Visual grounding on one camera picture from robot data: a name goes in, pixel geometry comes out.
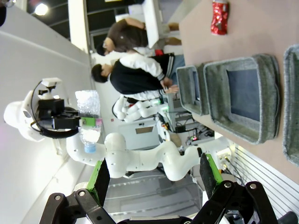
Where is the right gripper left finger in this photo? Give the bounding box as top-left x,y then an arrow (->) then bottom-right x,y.
39,158 -> 122,224

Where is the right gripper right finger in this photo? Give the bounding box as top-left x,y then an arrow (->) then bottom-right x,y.
191,153 -> 278,224

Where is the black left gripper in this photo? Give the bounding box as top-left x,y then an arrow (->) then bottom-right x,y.
37,98 -> 97,131

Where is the clear bottle with pink label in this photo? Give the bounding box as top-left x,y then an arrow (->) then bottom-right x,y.
74,90 -> 103,154

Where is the bystander's bare hand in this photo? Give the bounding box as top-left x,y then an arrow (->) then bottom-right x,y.
161,78 -> 179,94

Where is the white cabinet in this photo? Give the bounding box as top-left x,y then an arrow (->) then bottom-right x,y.
118,121 -> 162,150

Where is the bystander in black white jacket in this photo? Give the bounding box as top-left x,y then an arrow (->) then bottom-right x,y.
91,53 -> 186,101

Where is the slotted aluminium panel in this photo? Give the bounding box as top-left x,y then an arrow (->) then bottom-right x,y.
228,142 -> 299,221

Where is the grey fabric basket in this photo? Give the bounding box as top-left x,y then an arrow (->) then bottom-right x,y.
202,53 -> 281,146
175,64 -> 210,117
282,43 -> 299,168

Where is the bystander in brown shirt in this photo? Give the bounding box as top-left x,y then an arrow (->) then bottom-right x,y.
96,18 -> 150,56

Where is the white desk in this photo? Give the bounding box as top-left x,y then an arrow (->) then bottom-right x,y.
142,0 -> 161,49

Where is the round ceiling light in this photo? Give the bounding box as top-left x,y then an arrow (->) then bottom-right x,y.
34,3 -> 49,16

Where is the crushed red soda can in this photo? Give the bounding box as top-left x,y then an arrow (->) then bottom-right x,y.
211,0 -> 230,36

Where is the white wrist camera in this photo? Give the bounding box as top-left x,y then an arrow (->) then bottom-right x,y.
38,77 -> 63,100

